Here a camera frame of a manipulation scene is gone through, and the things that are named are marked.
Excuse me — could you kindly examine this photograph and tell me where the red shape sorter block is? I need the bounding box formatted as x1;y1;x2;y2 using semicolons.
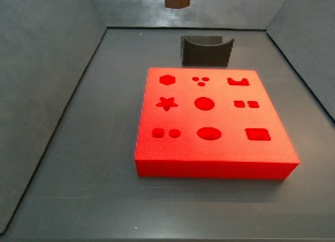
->
134;68;300;180

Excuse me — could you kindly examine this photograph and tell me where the dark grey curved holder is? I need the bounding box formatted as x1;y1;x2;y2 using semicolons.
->
180;35;234;67

